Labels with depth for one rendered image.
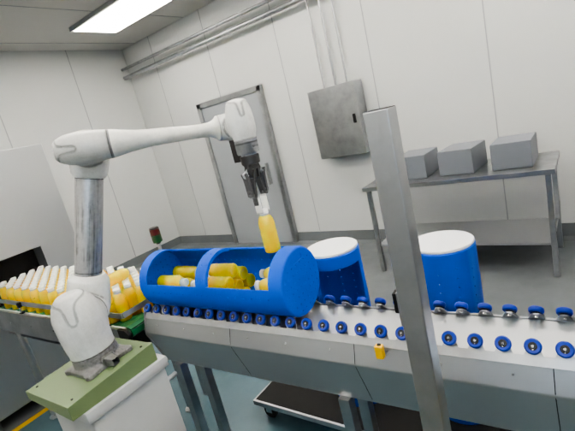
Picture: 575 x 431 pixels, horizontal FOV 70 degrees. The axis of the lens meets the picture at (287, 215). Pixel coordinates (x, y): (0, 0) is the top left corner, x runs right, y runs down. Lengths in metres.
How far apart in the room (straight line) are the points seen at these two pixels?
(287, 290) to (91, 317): 0.69
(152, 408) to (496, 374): 1.16
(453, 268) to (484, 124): 2.86
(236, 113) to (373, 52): 3.43
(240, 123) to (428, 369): 1.02
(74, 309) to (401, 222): 1.11
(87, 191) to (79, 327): 0.49
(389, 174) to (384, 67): 3.89
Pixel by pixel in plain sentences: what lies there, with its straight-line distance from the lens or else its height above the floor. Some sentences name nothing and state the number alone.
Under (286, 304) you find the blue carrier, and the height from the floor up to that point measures 1.06.
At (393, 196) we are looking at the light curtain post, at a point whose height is 1.50.
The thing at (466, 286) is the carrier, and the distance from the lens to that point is 1.96.
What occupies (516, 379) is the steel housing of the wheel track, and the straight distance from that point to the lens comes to 1.43.
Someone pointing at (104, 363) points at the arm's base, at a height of 1.08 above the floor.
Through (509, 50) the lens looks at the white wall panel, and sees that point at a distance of 4.53.
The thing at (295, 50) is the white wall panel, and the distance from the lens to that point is 5.34.
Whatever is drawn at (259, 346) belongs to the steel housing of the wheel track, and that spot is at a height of 0.85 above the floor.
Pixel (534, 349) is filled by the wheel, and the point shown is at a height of 0.96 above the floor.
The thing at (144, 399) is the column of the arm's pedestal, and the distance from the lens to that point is 1.67.
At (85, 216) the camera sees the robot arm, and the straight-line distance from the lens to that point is 1.71.
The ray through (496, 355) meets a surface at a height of 0.93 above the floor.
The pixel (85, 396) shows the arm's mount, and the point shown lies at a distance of 1.55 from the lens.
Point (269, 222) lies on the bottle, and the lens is 1.63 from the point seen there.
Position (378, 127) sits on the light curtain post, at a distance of 0.96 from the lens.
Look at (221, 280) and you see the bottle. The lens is 1.85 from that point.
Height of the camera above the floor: 1.73
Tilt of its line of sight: 13 degrees down
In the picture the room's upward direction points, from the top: 14 degrees counter-clockwise
